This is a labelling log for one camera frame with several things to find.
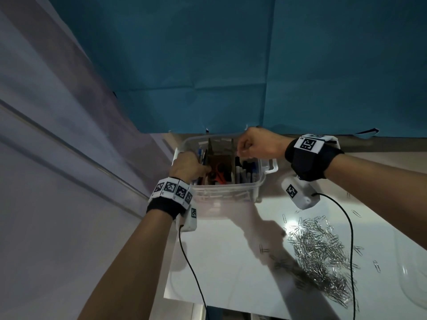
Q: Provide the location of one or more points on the pile of silver paper clips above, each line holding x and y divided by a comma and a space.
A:
317, 253

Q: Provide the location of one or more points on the black marker pen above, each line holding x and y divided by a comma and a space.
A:
252, 169
245, 171

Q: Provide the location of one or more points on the black capped marker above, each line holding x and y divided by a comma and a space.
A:
238, 169

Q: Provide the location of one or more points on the person's right hand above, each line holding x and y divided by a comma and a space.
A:
263, 144

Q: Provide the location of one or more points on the blue backdrop cloth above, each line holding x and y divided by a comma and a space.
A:
233, 63

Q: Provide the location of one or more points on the black wristband with marker tags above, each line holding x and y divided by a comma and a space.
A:
313, 159
170, 196

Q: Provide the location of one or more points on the person's left hand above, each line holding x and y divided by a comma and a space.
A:
186, 166

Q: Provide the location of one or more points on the brown cardboard divider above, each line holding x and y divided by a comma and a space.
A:
221, 151

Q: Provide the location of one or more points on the person's right forearm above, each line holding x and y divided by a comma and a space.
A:
383, 189

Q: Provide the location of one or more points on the clear plastic lid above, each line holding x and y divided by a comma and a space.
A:
413, 273

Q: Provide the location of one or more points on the person's left forearm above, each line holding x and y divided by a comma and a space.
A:
133, 263

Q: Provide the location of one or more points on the clear plastic storage box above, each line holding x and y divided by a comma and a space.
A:
233, 193

